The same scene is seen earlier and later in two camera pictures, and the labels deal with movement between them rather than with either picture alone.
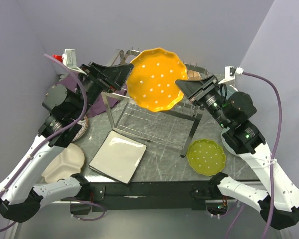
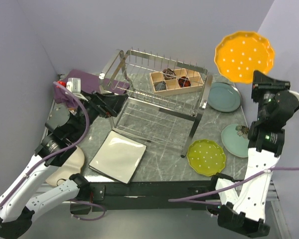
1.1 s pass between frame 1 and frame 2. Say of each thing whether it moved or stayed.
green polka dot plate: stayed
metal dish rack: stayed
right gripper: moved
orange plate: moved
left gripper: moved
